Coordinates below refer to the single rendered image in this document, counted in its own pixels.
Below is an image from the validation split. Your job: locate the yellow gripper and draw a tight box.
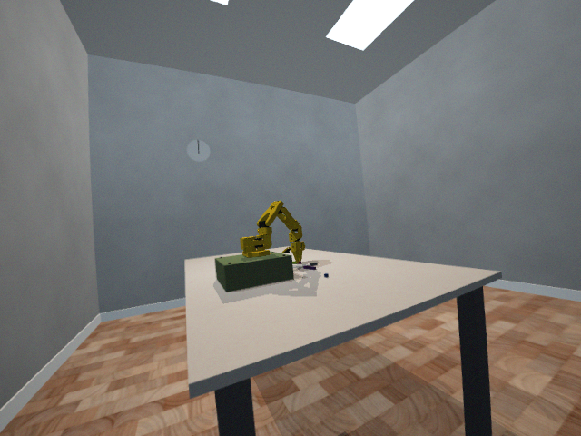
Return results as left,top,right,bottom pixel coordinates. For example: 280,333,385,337
283,241,305,263

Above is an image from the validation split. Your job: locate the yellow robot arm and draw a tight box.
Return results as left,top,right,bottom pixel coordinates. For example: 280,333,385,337
242,201,302,258

